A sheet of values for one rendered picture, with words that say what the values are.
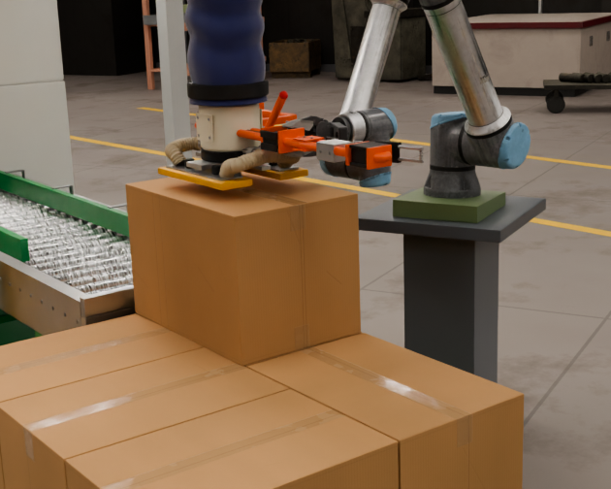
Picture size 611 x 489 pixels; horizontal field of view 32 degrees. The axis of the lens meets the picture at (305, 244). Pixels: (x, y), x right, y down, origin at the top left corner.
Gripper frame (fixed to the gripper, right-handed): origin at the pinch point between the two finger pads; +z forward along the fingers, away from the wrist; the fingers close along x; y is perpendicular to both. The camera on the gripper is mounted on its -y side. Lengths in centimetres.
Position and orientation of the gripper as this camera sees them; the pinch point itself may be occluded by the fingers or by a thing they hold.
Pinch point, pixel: (288, 140)
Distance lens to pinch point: 276.0
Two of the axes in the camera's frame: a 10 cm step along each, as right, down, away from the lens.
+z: -7.9, 1.9, -5.8
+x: -0.4, -9.7, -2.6
